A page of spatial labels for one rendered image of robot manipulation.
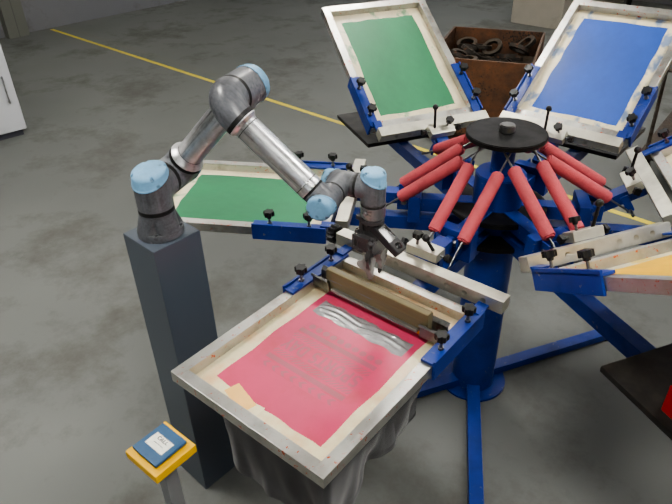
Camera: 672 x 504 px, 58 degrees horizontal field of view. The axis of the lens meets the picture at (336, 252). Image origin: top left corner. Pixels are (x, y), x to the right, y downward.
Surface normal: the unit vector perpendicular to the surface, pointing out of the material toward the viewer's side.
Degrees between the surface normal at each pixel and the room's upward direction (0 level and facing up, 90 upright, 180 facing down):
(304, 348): 0
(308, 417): 0
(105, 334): 0
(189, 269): 90
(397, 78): 32
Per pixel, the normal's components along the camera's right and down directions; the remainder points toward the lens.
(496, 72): -0.35, 0.52
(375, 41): 0.17, -0.44
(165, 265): 0.74, 0.36
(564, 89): -0.36, -0.47
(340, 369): -0.02, -0.83
